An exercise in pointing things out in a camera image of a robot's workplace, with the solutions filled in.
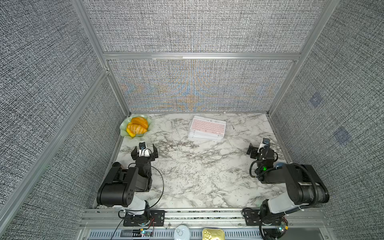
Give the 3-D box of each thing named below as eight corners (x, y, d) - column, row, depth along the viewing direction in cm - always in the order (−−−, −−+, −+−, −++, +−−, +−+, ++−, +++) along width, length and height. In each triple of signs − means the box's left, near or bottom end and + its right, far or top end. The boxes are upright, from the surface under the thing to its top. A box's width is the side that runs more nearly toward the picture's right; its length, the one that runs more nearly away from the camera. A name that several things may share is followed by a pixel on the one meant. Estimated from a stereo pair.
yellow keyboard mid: (188, 140, 106) (188, 137, 103) (188, 135, 109) (188, 131, 106) (223, 140, 106) (224, 137, 103) (222, 135, 109) (223, 131, 106)
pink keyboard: (190, 132, 110) (189, 128, 106) (194, 118, 119) (194, 114, 115) (223, 139, 106) (224, 135, 102) (225, 124, 115) (226, 120, 111)
